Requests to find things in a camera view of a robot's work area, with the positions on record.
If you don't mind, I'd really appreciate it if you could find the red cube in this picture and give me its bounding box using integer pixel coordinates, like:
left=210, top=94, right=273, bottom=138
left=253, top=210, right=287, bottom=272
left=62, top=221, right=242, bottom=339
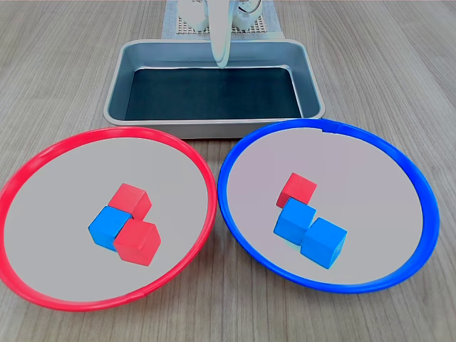
left=276, top=172, right=318, bottom=209
left=113, top=219, right=162, bottom=267
left=108, top=182, right=153, bottom=222

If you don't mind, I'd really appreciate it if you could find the blue cube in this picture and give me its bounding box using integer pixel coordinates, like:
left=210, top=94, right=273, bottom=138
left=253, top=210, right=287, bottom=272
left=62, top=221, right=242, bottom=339
left=300, top=217, right=348, bottom=270
left=273, top=197, right=317, bottom=247
left=88, top=205, right=133, bottom=252

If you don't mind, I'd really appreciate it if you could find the pale perforated plate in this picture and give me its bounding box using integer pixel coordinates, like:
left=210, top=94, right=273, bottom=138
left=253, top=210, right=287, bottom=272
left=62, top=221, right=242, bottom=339
left=176, top=16, right=268, bottom=36

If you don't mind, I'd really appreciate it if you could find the black mat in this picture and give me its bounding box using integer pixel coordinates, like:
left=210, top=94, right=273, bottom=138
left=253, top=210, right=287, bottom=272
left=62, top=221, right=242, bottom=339
left=124, top=66, right=304, bottom=121

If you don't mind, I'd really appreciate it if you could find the steel tray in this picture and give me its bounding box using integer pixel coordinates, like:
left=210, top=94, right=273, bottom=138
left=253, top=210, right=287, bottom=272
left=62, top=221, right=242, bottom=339
left=103, top=38, right=326, bottom=140

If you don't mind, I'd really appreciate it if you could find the red rimmed white plate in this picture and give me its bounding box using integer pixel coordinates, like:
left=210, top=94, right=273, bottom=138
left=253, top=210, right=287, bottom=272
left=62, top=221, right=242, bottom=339
left=0, top=126, right=218, bottom=313

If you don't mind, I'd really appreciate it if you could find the blue rimmed white plate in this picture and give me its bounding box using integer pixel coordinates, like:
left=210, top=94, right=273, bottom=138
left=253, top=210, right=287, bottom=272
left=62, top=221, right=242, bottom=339
left=217, top=118, right=441, bottom=295

